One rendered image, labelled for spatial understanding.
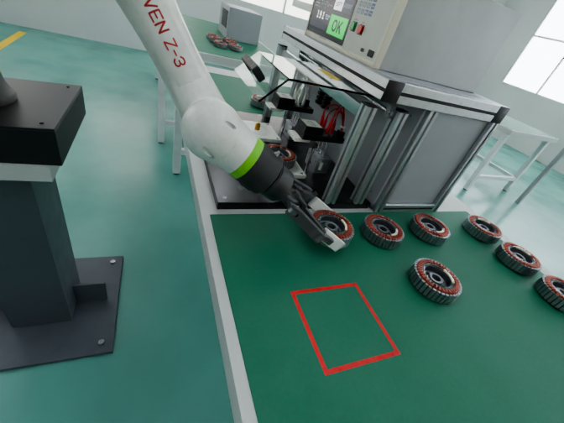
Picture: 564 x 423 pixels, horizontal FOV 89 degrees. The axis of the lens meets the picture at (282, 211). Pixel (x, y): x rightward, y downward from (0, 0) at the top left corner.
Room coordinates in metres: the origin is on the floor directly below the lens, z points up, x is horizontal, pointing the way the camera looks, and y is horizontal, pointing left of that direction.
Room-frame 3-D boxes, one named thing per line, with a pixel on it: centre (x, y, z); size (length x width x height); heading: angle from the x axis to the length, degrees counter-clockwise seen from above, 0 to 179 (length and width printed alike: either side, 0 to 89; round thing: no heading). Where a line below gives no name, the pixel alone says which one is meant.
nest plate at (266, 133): (1.04, 0.19, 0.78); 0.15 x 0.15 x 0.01; 30
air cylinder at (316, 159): (0.91, -0.06, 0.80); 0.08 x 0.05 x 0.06; 30
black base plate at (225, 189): (0.95, 0.11, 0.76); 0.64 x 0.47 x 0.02; 30
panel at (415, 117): (1.07, -0.09, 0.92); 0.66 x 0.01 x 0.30; 30
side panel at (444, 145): (0.86, -0.38, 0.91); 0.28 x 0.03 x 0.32; 120
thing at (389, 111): (1.03, -0.03, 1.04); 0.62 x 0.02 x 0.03; 30
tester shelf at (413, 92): (1.10, -0.15, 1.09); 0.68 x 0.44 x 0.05; 30
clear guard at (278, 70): (0.81, 0.04, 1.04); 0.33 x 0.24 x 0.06; 120
